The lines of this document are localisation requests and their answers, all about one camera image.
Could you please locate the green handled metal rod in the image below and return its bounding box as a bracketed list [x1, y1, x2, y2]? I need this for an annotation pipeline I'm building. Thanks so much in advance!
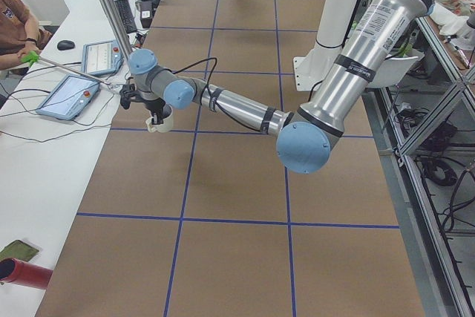
[21, 51, 120, 89]

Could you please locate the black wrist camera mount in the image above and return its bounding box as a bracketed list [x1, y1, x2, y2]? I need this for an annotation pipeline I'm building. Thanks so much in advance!
[119, 84, 143, 110]

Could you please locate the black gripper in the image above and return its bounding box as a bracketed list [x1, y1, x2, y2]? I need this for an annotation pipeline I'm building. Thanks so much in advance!
[143, 97, 166, 124]

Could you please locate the far blue teach pendant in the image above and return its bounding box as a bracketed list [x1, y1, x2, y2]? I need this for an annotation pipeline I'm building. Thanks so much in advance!
[81, 39, 123, 76]

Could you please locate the near blue teach pendant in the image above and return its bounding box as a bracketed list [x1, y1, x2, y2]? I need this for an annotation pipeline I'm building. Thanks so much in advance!
[35, 75, 100, 121]

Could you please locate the green cloth pouch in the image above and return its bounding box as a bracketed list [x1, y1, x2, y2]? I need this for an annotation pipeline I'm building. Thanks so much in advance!
[0, 240, 39, 262]

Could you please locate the white HOME mug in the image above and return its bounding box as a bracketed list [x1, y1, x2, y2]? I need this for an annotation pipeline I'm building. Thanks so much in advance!
[145, 104, 174, 133]

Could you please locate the black braided camera cable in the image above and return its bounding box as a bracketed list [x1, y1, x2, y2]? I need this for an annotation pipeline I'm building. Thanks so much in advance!
[173, 56, 268, 136]

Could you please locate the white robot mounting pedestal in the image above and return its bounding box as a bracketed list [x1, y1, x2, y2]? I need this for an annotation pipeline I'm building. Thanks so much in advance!
[293, 0, 358, 91]

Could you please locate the aluminium frame post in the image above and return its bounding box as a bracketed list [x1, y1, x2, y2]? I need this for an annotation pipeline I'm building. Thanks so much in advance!
[99, 0, 132, 62]

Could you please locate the aluminium frame rack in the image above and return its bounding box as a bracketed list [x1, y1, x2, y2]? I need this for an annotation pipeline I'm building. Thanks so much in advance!
[367, 18, 474, 316]

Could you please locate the blue teach pendant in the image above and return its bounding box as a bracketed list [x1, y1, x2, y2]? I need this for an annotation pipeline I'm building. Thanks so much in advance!
[81, 39, 123, 76]
[35, 75, 100, 121]

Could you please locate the black keyboard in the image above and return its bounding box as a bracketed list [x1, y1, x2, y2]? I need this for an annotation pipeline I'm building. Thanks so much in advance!
[114, 0, 137, 33]

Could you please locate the seated person brown shirt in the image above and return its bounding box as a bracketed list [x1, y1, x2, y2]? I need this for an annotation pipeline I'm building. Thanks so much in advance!
[1, 0, 53, 71]

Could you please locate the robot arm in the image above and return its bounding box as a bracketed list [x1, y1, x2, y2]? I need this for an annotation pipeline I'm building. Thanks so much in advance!
[128, 0, 436, 174]

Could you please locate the black computer mouse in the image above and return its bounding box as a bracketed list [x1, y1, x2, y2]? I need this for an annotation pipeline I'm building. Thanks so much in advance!
[56, 40, 76, 51]

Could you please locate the red cylinder tube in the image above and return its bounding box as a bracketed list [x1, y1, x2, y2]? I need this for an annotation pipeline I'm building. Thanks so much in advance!
[1, 258, 53, 290]

